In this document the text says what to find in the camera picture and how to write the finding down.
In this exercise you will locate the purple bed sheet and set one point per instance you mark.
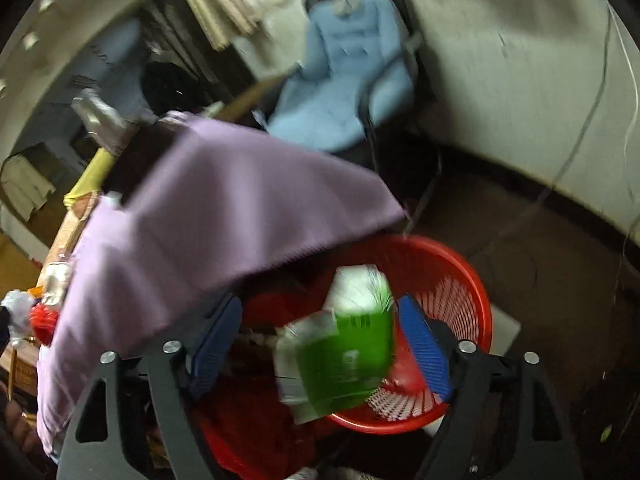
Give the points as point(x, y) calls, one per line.
point(224, 202)

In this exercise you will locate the crumpled white plastic bag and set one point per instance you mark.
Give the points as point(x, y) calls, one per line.
point(18, 304)

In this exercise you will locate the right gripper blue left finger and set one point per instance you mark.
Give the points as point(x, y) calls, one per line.
point(209, 354)

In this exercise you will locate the red foam fruit net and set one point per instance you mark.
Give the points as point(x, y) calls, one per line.
point(43, 321)

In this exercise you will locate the yellow cloth covered chair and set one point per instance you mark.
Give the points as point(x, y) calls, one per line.
point(92, 178)

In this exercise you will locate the green white snack bag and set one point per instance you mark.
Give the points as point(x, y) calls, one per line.
point(333, 359)

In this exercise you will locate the beige hanging jacket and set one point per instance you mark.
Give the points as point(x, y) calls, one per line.
point(26, 188)

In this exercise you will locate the silver metal bottle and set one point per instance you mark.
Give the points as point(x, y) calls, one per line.
point(110, 130)

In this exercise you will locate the red plastic trash basket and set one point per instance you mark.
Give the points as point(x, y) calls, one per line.
point(440, 280)

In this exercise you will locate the blue cushioned chair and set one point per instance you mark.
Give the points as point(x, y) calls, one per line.
point(350, 44)

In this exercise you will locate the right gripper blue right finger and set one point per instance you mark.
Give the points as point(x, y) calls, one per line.
point(430, 342)

